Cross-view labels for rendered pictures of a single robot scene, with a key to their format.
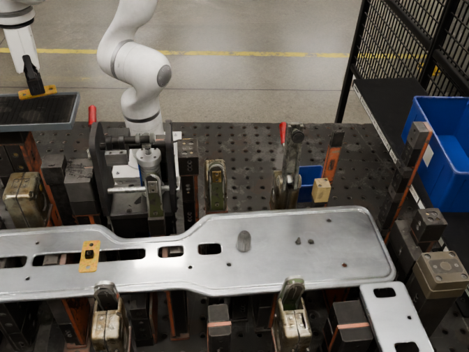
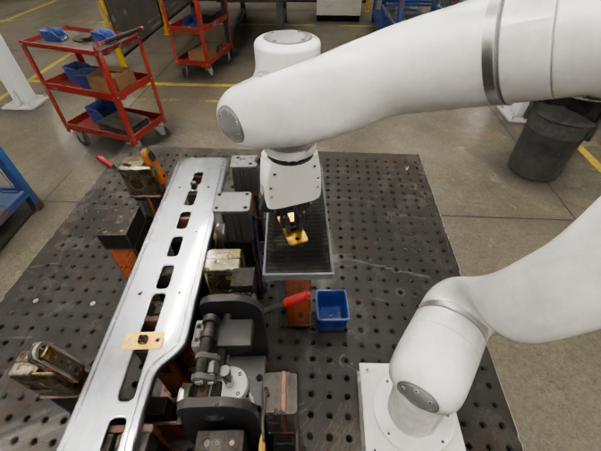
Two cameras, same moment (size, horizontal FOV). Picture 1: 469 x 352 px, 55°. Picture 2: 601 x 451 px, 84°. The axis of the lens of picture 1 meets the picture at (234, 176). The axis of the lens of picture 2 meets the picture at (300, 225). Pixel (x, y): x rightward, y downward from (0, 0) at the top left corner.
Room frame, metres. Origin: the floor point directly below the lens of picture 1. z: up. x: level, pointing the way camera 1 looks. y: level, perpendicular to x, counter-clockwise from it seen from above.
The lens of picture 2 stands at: (0.96, 0.02, 1.68)
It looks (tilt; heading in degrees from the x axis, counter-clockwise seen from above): 45 degrees down; 96
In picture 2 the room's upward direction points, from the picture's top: straight up
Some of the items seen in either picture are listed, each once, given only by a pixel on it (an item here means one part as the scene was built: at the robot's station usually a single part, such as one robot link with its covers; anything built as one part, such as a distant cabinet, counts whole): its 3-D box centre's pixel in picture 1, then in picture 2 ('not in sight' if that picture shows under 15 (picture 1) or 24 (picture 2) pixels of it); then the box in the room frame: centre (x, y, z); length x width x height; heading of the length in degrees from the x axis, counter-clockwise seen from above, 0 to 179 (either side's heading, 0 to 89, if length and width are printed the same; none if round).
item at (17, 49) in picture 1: (21, 40); (291, 174); (0.89, 0.47, 1.35); 0.10 x 0.07 x 0.11; 26
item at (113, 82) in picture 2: not in sight; (106, 91); (-1.01, 2.62, 0.49); 0.81 x 0.47 x 0.97; 167
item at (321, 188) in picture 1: (311, 231); not in sight; (0.78, -0.21, 0.88); 0.04 x 0.04 x 0.36; 8
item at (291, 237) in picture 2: (37, 90); (292, 226); (0.89, 0.47, 1.22); 0.08 x 0.04 x 0.01; 116
